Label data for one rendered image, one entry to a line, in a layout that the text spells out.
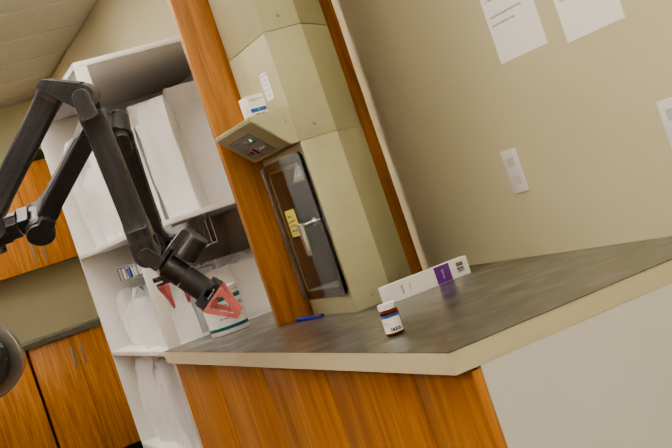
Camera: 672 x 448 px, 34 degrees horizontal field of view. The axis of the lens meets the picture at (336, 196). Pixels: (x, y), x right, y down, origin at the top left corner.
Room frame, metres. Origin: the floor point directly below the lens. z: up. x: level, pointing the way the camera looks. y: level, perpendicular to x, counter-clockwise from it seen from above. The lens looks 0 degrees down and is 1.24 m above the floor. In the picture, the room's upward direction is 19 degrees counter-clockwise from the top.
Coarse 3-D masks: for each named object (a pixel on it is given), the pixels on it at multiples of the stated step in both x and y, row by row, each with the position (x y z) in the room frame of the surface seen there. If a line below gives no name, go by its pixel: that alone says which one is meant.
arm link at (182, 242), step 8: (184, 232) 2.54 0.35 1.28; (192, 232) 2.55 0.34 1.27; (176, 240) 2.54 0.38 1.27; (184, 240) 2.54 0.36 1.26; (192, 240) 2.53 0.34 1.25; (200, 240) 2.53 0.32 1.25; (144, 248) 2.52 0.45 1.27; (168, 248) 2.53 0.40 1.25; (176, 248) 2.54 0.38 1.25; (184, 248) 2.53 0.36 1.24; (192, 248) 2.53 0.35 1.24; (200, 248) 2.54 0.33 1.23; (144, 256) 2.52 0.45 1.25; (152, 256) 2.52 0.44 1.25; (160, 256) 2.52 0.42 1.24; (184, 256) 2.54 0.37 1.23; (192, 256) 2.54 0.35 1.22; (152, 264) 2.52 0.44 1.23; (160, 264) 2.52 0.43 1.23
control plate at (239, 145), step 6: (240, 138) 3.03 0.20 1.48; (246, 138) 3.01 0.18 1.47; (252, 138) 2.98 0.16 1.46; (234, 144) 3.10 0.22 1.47; (240, 144) 3.08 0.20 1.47; (246, 144) 3.05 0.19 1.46; (252, 144) 3.03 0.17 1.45; (258, 144) 3.01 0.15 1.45; (264, 144) 2.99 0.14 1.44; (240, 150) 3.13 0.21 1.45; (246, 150) 3.10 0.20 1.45; (264, 150) 3.04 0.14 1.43; (270, 150) 3.02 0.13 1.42; (252, 156) 3.13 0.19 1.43; (258, 156) 3.11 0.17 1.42
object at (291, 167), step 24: (264, 168) 3.17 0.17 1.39; (288, 168) 3.00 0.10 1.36; (288, 192) 3.06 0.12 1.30; (312, 192) 2.91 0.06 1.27; (312, 216) 2.95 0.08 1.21; (288, 240) 3.17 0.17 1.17; (312, 240) 3.01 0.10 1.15; (312, 264) 3.06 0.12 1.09; (336, 264) 2.91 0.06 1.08; (312, 288) 3.12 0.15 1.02; (336, 288) 2.96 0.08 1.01
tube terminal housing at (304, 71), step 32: (288, 32) 2.94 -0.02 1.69; (320, 32) 3.07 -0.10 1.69; (256, 64) 3.02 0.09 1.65; (288, 64) 2.92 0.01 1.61; (320, 64) 2.99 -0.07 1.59; (288, 96) 2.91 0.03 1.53; (320, 96) 2.95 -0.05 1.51; (320, 128) 2.93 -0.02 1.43; (352, 128) 3.06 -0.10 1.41; (320, 160) 2.92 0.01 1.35; (352, 160) 2.99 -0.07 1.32; (320, 192) 2.91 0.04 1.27; (352, 192) 2.95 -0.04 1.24; (352, 224) 2.93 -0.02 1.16; (384, 224) 3.06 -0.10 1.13; (352, 256) 2.92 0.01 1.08; (384, 256) 2.98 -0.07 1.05; (352, 288) 2.91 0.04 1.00
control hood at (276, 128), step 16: (272, 112) 2.89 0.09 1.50; (288, 112) 2.91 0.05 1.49; (240, 128) 2.95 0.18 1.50; (256, 128) 2.90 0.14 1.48; (272, 128) 2.88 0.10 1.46; (288, 128) 2.90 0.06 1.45; (224, 144) 3.14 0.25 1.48; (272, 144) 2.96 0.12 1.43; (288, 144) 2.91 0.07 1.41; (256, 160) 3.16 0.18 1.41
